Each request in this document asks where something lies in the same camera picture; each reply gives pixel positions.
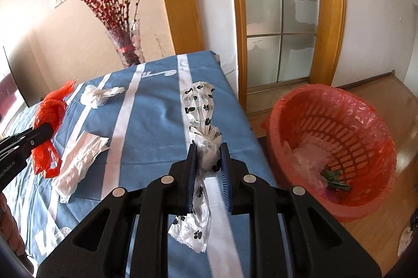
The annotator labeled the blue white striped tablecloth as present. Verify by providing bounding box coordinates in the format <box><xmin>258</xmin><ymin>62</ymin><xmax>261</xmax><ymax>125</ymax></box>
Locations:
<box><xmin>5</xmin><ymin>51</ymin><xmax>276</xmax><ymax>277</ymax></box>

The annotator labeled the glass vase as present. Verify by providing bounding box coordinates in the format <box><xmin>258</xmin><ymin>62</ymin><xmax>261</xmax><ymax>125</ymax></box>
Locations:
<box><xmin>106</xmin><ymin>19</ymin><xmax>146</xmax><ymax>68</ymax></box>

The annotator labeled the red plastic laundry basket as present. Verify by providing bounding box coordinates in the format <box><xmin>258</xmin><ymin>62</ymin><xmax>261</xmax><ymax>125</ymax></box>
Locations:
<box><xmin>263</xmin><ymin>84</ymin><xmax>396</xmax><ymax>221</ymax></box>

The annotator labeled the clear plastic bag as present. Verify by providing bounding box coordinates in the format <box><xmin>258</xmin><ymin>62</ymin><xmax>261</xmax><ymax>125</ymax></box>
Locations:
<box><xmin>283</xmin><ymin>137</ymin><xmax>331</xmax><ymax>189</ymax></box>

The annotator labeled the wooden frosted glass door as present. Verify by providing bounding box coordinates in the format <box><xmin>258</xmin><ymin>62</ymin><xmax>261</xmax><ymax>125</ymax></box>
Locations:
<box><xmin>234</xmin><ymin>0</ymin><xmax>346</xmax><ymax>107</ymax></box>

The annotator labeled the green plastic bag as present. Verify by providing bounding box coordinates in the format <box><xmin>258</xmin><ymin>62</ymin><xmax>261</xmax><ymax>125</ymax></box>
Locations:
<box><xmin>320</xmin><ymin>170</ymin><xmax>351</xmax><ymax>192</ymax></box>

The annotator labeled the person's left hand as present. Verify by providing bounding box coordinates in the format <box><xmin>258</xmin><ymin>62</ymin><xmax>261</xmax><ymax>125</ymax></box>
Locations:
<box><xmin>1</xmin><ymin>193</ymin><xmax>25</xmax><ymax>256</ymax></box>

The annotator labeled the white knotted plastic bag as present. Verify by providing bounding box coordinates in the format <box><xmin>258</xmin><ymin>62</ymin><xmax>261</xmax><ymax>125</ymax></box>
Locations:
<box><xmin>80</xmin><ymin>85</ymin><xmax>125</xmax><ymax>109</ymax></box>

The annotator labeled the black television screen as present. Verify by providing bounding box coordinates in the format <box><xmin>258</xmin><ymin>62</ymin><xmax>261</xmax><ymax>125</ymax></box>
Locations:
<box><xmin>0</xmin><ymin>46</ymin><xmax>28</xmax><ymax>123</ymax></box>

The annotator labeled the white black-dotted plastic bag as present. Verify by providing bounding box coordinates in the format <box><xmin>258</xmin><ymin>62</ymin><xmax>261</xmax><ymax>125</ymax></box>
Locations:
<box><xmin>168</xmin><ymin>82</ymin><xmax>222</xmax><ymax>253</ymax></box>

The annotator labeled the orange plastic bag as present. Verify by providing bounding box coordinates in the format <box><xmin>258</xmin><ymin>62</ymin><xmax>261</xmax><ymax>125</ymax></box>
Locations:
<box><xmin>32</xmin><ymin>80</ymin><xmax>76</xmax><ymax>178</ymax></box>

